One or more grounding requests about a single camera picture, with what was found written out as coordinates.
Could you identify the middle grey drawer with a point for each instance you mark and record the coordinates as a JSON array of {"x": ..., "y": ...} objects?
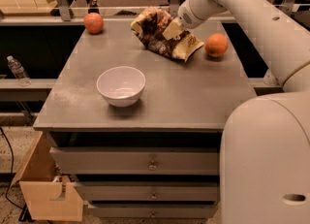
[{"x": 147, "y": 191}]

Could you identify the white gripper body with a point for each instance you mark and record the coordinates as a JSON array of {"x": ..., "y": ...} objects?
[{"x": 188, "y": 15}]

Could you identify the top grey drawer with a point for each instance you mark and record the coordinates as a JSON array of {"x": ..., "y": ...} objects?
[{"x": 136, "y": 161}]

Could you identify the light wooden open drawer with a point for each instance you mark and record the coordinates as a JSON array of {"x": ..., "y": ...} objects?
[{"x": 47, "y": 195}]

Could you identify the orange fruit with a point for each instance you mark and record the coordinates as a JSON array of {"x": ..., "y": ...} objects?
[{"x": 216, "y": 45}]

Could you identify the clear sanitizer bottle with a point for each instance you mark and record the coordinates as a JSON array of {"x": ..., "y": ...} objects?
[{"x": 269, "y": 79}]

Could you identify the grey drawer cabinet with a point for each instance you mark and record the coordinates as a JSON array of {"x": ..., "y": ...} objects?
[{"x": 183, "y": 105}]

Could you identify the red apple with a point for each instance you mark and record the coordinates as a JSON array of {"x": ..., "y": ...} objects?
[{"x": 93, "y": 23}]

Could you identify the clear plastic water bottle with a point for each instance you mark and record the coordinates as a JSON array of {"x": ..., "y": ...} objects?
[{"x": 18, "y": 71}]

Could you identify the brown chip bag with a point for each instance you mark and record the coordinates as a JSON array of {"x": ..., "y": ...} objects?
[{"x": 149, "y": 26}]

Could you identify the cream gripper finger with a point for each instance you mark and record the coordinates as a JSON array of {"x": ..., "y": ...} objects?
[{"x": 174, "y": 30}]

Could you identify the bottom grey drawer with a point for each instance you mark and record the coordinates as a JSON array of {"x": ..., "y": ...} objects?
[{"x": 158, "y": 211}]

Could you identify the grey drawer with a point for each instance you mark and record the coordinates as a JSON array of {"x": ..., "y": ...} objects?
[
  {"x": 136, "y": 161},
  {"x": 158, "y": 211},
  {"x": 147, "y": 191}
]

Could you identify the white bowl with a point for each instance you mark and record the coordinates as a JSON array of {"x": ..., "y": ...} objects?
[{"x": 121, "y": 86}]

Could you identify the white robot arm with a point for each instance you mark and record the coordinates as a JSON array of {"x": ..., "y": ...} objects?
[{"x": 265, "y": 147}]

